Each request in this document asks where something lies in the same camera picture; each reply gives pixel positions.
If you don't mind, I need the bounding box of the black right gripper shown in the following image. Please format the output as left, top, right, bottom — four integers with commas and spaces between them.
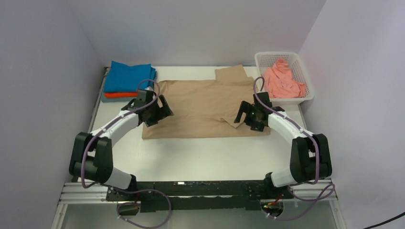
234, 101, 264, 132

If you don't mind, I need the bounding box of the beige t shirt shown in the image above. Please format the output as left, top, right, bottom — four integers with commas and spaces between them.
142, 65, 270, 140

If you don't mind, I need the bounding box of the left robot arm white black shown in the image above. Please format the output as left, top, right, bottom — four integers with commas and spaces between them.
68, 89, 173, 200

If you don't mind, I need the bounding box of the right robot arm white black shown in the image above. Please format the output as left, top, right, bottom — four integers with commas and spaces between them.
234, 92, 332, 198

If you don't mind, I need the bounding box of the pink t shirt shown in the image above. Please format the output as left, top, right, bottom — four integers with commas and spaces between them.
262, 58, 306, 99

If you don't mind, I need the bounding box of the folded blue t shirt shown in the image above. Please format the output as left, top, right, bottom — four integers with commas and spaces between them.
104, 61, 156, 93

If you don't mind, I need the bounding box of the folded orange t shirt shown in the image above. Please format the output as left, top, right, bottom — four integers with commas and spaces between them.
104, 92, 138, 98

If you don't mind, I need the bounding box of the white plastic laundry basket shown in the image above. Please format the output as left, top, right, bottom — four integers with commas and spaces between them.
255, 52, 314, 104

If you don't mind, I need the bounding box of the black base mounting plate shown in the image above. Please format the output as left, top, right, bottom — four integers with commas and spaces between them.
106, 180, 293, 213

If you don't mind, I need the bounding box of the aluminium frame rail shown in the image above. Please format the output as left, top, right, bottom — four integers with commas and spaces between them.
51, 179, 347, 229

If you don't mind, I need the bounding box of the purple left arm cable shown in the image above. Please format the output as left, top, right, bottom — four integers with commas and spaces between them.
80, 79, 173, 229

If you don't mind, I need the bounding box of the black cable bottom right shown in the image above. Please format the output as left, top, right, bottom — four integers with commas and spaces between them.
363, 211, 405, 229

